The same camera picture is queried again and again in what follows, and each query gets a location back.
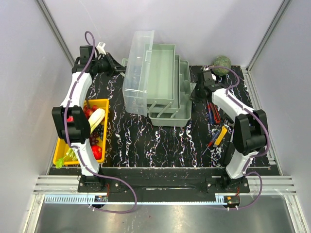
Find right aluminium frame post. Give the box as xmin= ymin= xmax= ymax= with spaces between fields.
xmin=246 ymin=0 xmax=292 ymax=72

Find translucent green tool box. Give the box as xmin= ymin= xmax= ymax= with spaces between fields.
xmin=122 ymin=31 xmax=192 ymax=127

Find yellow utility knife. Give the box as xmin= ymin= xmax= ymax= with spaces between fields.
xmin=214 ymin=126 xmax=228 ymax=147

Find red apple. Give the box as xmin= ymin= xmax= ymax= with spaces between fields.
xmin=91 ymin=145 xmax=102 ymax=160

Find aluminium frame post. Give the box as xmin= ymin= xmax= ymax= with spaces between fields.
xmin=35 ymin=0 xmax=75 ymax=68
xmin=246 ymin=0 xmax=292 ymax=72

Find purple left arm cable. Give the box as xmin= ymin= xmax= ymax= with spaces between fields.
xmin=64 ymin=31 xmax=138 ymax=214

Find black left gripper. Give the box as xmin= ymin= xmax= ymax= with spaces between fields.
xmin=92 ymin=52 xmax=127 ymax=77

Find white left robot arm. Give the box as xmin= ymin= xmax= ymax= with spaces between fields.
xmin=52 ymin=42 xmax=125 ymax=192

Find red black utility tool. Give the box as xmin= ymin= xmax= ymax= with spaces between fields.
xmin=210 ymin=103 xmax=221 ymax=125

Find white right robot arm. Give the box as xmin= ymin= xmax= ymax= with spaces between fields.
xmin=190 ymin=67 xmax=270 ymax=192

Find yellow plastic bin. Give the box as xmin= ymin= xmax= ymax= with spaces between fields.
xmin=52 ymin=99 xmax=109 ymax=166

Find dark purple grapes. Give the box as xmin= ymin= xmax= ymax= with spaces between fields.
xmin=89 ymin=122 xmax=106 ymax=147

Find small red screwdriver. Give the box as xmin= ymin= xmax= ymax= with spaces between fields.
xmin=202 ymin=131 xmax=220 ymax=155

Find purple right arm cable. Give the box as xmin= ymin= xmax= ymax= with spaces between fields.
xmin=206 ymin=66 xmax=270 ymax=211

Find blue red screwdriver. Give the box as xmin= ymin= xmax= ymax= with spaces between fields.
xmin=207 ymin=102 xmax=214 ymax=125

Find left aluminium frame post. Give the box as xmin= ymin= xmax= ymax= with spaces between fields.
xmin=35 ymin=0 xmax=75 ymax=68

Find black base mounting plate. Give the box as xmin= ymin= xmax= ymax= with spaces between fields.
xmin=78 ymin=168 xmax=250 ymax=202

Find white green leek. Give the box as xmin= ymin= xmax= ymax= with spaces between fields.
xmin=55 ymin=108 xmax=105 ymax=168

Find white slotted cable duct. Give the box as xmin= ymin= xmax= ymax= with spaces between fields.
xmin=44 ymin=194 xmax=239 ymax=208

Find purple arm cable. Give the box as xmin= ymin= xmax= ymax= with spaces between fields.
xmin=64 ymin=31 xmax=138 ymax=214
xmin=206 ymin=66 xmax=270 ymax=211

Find green melon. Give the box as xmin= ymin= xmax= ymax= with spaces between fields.
xmin=213 ymin=55 xmax=231 ymax=76

